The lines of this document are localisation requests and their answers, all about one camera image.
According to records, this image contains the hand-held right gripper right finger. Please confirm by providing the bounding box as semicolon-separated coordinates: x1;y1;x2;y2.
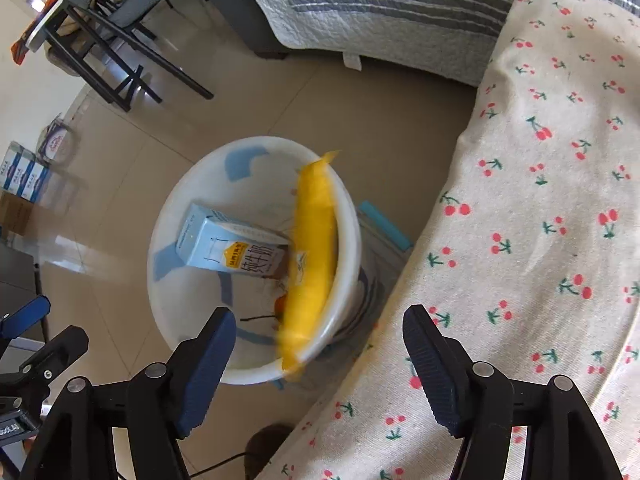
402;304;621;480

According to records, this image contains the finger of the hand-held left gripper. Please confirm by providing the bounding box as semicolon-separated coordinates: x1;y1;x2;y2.
0;326;89;401
0;296;52;341

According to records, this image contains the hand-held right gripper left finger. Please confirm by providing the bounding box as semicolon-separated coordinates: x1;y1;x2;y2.
20;306;237;480

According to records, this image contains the tangerine with stem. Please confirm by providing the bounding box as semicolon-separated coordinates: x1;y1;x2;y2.
240;294;288;323

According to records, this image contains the light blue milk carton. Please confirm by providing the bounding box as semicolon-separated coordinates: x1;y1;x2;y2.
175;202;296;281

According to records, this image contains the yellow snack packet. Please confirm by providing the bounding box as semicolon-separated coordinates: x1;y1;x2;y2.
276;149;342;376

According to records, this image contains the white plastic trash bin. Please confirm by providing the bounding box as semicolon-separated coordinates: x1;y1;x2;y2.
146;135;416;393

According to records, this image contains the dark low table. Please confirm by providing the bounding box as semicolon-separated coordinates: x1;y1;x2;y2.
0;245;51;341

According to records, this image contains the brown cardboard box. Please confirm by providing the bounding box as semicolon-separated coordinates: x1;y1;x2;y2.
0;192;42;236

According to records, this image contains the blue white carton case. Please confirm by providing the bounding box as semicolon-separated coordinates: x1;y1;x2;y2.
0;141;31;193
15;157;51;206

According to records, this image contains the clear bag with red print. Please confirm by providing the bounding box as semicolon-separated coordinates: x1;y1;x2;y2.
37;119;76;163

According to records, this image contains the cherry print tablecloth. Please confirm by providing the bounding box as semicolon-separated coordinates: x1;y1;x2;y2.
255;0;640;480

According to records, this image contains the dark grey sofa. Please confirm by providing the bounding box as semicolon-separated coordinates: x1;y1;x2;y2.
177;0;291;61

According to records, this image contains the black cable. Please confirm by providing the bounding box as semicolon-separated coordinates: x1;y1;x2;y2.
190;450;261;480

